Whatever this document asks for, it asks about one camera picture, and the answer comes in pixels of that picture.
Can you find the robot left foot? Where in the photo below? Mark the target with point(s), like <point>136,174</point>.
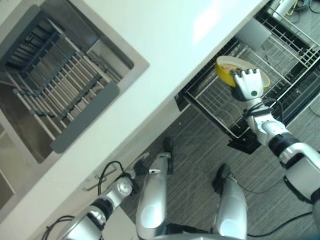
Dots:
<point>168,144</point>

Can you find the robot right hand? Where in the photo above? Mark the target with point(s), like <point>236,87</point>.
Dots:
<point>248,83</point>

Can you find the grey rectangular panel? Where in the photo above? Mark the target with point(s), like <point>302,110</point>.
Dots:
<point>253,32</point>

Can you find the yellow bowl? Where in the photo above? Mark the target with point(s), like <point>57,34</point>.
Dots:
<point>223,73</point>

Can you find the roll-up sink drying rack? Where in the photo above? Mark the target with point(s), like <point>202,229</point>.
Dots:
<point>67,85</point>

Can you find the silver cylindrical object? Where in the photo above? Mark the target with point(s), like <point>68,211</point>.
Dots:
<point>283,6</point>

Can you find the robot leg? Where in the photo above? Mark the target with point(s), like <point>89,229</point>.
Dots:
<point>231,207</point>
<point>152,200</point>

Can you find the robot left leg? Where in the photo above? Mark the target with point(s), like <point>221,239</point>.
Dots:
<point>152,200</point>

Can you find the dark grey sink basket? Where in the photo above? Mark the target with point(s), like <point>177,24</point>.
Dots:
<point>30,50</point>

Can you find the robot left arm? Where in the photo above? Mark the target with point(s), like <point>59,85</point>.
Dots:
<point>122,187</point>

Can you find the stainless steel sink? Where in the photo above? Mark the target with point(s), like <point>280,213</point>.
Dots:
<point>110,47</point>

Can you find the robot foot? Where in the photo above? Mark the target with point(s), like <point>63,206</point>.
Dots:
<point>221,175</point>
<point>168,144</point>

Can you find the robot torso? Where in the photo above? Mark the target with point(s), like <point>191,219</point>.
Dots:
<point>190,233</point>

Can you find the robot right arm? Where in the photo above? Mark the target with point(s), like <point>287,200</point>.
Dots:
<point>273,130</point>

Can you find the robot right leg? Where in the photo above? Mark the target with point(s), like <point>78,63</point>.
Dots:
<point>231,207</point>

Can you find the black dishwasher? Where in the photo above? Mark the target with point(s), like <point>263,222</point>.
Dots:
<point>243,145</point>

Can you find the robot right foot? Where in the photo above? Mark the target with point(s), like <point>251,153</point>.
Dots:
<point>221,175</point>

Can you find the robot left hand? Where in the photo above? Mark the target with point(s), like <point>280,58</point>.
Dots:
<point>141,170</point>

